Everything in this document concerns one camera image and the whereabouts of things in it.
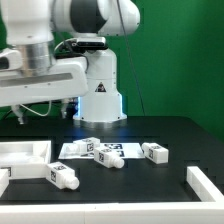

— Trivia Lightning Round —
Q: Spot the paper sheet with tags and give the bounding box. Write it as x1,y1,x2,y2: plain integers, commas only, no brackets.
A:
58,143,144,159

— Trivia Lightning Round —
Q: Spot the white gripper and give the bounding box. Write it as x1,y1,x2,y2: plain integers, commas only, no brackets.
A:
0,57,88,125

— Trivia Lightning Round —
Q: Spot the white square tabletop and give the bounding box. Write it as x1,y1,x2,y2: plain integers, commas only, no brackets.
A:
0,141,51,180

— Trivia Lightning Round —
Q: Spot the white block far left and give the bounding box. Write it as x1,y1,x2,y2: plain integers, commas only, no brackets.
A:
0,169,9,197

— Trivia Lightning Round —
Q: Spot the black camera on stand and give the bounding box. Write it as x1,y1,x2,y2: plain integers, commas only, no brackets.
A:
55,37,108,53

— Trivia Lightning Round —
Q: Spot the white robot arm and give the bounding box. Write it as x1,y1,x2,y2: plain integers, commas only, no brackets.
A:
0,0,140,127

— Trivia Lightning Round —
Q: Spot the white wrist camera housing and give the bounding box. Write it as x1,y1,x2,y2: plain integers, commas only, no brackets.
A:
0,48,23,77

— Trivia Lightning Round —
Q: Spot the white camera cable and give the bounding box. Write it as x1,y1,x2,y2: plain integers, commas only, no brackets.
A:
19,99,54,118

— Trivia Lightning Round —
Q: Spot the white obstacle frame front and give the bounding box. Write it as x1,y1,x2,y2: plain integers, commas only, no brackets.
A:
0,166,224,224

